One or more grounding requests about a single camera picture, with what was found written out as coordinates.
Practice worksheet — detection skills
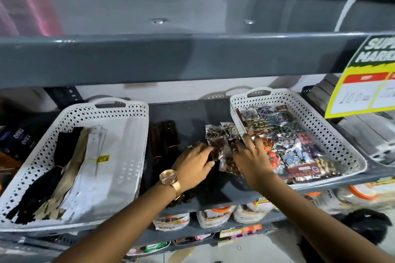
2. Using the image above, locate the person's left hand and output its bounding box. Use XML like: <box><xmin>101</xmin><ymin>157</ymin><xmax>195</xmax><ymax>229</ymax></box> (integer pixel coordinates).
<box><xmin>171</xmin><ymin>143</ymin><xmax>215</xmax><ymax>193</ymax></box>

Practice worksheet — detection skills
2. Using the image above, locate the person's right hand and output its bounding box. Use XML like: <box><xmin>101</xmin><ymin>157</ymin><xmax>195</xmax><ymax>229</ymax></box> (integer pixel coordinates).
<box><xmin>231</xmin><ymin>134</ymin><xmax>277</xmax><ymax>191</ymax></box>

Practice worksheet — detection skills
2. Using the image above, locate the clear packet of copper buttons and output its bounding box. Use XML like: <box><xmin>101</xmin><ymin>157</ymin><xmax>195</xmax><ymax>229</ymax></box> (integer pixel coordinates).
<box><xmin>218</xmin><ymin>152</ymin><xmax>242</xmax><ymax>176</ymax></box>

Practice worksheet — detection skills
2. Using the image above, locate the clear packet of brown buttons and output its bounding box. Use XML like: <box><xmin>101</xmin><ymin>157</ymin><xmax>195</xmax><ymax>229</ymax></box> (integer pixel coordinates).
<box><xmin>205</xmin><ymin>125</ymin><xmax>228</xmax><ymax>161</ymax></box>

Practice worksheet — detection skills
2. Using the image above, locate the person's right forearm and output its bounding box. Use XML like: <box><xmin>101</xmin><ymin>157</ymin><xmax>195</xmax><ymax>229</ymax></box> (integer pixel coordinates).
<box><xmin>254</xmin><ymin>174</ymin><xmax>366</xmax><ymax>263</ymax></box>

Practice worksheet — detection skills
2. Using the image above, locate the person's left forearm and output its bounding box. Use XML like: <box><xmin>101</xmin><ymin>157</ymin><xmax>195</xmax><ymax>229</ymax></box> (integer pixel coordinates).
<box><xmin>52</xmin><ymin>180</ymin><xmax>177</xmax><ymax>263</ymax></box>

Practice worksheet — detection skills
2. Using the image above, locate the clear packet of gold buttons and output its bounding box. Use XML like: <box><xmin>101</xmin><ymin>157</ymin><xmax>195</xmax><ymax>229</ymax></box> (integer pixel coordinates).
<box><xmin>220</xmin><ymin>122</ymin><xmax>244</xmax><ymax>142</ymax></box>

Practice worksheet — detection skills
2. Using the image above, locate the gold wristwatch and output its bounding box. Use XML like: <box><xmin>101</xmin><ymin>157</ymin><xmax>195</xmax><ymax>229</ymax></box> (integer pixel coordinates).
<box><xmin>159</xmin><ymin>169</ymin><xmax>183</xmax><ymax>201</ymax></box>

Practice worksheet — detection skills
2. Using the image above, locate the grey metal lower shelf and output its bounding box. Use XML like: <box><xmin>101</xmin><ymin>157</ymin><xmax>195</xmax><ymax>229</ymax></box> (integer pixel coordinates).
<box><xmin>0</xmin><ymin>98</ymin><xmax>395</xmax><ymax>249</ymax></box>

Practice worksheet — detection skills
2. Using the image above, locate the grey metal shelf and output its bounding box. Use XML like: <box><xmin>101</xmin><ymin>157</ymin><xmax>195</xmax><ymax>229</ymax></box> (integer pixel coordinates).
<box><xmin>0</xmin><ymin>0</ymin><xmax>395</xmax><ymax>90</ymax></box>
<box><xmin>0</xmin><ymin>98</ymin><xmax>395</xmax><ymax>249</ymax></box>

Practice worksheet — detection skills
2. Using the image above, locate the loose black zipper bundle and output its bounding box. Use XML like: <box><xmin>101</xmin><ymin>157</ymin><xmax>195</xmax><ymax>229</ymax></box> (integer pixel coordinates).
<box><xmin>139</xmin><ymin>120</ymin><xmax>198</xmax><ymax>206</ymax></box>

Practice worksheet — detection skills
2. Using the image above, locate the clear jar with orange lid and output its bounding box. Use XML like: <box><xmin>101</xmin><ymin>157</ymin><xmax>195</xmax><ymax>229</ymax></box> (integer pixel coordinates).
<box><xmin>233</xmin><ymin>199</ymin><xmax>276</xmax><ymax>224</ymax></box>
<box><xmin>153</xmin><ymin>212</ymin><xmax>191</xmax><ymax>231</ymax></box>
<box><xmin>337</xmin><ymin>180</ymin><xmax>395</xmax><ymax>208</ymax></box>
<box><xmin>196</xmin><ymin>205</ymin><xmax>237</xmax><ymax>229</ymax></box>

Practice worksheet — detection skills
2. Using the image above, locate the pile of button packets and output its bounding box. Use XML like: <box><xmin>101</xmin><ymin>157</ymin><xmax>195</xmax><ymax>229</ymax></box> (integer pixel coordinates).
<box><xmin>235</xmin><ymin>104</ymin><xmax>342</xmax><ymax>184</ymax></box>

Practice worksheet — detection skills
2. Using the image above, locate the yellow and orange shelf label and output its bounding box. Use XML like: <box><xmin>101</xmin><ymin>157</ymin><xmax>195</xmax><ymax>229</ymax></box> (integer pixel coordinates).
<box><xmin>219</xmin><ymin>224</ymin><xmax>263</xmax><ymax>239</ymax></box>

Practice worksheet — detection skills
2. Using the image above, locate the white perforated basket with zippers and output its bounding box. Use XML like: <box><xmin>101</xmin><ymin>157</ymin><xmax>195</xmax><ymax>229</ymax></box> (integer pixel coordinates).
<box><xmin>0</xmin><ymin>97</ymin><xmax>150</xmax><ymax>233</ymax></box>

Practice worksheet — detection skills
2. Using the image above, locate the green packet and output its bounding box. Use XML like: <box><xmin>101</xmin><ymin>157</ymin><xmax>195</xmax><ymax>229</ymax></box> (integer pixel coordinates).
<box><xmin>143</xmin><ymin>241</ymin><xmax>171</xmax><ymax>255</ymax></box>

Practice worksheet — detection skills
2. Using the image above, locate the white perforated basket with buttons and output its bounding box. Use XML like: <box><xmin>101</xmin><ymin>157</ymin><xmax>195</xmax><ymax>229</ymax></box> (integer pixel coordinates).
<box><xmin>230</xmin><ymin>87</ymin><xmax>368</xmax><ymax>191</ymax></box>

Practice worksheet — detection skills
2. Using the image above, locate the bundle of white zippers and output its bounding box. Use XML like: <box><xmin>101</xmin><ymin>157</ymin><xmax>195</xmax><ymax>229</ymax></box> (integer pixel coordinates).
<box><xmin>60</xmin><ymin>125</ymin><xmax>108</xmax><ymax>218</ymax></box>

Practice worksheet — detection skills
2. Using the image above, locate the grey metal upper shelf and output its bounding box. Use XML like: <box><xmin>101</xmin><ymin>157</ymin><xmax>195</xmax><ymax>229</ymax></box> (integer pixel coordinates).
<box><xmin>0</xmin><ymin>0</ymin><xmax>395</xmax><ymax>90</ymax></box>

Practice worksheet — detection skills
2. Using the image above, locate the bundle of beige zippers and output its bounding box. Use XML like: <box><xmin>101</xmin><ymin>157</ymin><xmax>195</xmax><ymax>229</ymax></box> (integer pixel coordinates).
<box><xmin>32</xmin><ymin>127</ymin><xmax>91</xmax><ymax>221</ymax></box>

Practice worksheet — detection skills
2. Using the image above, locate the yellow price sign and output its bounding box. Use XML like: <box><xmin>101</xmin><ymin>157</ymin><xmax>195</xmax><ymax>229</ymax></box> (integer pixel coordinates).
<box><xmin>324</xmin><ymin>35</ymin><xmax>395</xmax><ymax>119</ymax></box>

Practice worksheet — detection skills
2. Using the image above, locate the black fluffy bundle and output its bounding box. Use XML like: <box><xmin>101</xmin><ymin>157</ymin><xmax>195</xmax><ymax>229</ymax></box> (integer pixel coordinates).
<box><xmin>332</xmin><ymin>209</ymin><xmax>393</xmax><ymax>243</ymax></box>

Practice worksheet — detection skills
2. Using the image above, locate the grey slotted shelf upright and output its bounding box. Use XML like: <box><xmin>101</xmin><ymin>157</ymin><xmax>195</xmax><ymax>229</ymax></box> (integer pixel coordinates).
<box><xmin>43</xmin><ymin>86</ymin><xmax>84</xmax><ymax>110</ymax></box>

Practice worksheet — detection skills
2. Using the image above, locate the bundle of black zippers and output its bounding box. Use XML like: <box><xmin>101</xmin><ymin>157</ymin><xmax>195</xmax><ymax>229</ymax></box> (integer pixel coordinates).
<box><xmin>6</xmin><ymin>127</ymin><xmax>84</xmax><ymax>225</ymax></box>

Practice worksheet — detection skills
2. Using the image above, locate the stack of black packets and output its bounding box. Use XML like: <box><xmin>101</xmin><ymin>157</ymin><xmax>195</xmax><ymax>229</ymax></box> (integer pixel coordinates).
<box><xmin>0</xmin><ymin>121</ymin><xmax>42</xmax><ymax>163</ymax></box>

